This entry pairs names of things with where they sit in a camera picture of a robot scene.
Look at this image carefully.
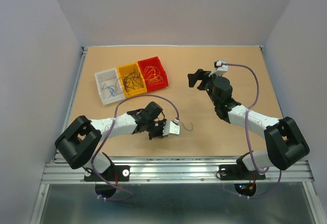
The yellow plastic bin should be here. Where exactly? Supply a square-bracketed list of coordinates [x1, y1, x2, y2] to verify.
[117, 62, 147, 97]

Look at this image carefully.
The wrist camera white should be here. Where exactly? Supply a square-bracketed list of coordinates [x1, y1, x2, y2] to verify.
[162, 118, 180, 136]
[208, 60, 228, 77]

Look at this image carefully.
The aluminium rail frame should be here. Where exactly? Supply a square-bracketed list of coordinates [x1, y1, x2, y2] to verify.
[31, 46, 326, 223]

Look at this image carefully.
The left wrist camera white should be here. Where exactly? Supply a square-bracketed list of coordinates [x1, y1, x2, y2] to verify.
[162, 118, 180, 136]

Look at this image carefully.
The dark purple thin wire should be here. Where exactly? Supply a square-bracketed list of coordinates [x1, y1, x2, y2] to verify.
[114, 68, 145, 94]

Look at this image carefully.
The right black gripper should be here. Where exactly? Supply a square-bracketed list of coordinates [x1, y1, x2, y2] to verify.
[188, 68, 223, 106]

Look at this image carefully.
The red plastic bin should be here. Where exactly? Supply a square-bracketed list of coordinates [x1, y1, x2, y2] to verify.
[137, 57, 169, 92]

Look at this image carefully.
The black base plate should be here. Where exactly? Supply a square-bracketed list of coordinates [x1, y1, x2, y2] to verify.
[84, 165, 130, 182]
[216, 164, 266, 181]

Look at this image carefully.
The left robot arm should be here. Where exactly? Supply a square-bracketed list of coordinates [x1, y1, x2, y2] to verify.
[55, 102, 171, 182]

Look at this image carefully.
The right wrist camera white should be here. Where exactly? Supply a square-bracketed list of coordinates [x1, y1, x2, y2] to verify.
[208, 60, 228, 77]

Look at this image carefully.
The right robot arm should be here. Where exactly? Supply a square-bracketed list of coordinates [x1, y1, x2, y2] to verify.
[188, 67, 310, 178]

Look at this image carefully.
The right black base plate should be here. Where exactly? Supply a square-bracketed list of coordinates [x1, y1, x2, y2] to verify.
[216, 164, 266, 181]

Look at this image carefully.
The white plastic bin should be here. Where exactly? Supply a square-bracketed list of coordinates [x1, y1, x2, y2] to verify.
[95, 68, 125, 106]

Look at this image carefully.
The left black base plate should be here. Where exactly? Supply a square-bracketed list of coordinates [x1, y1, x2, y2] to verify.
[84, 165, 130, 182]

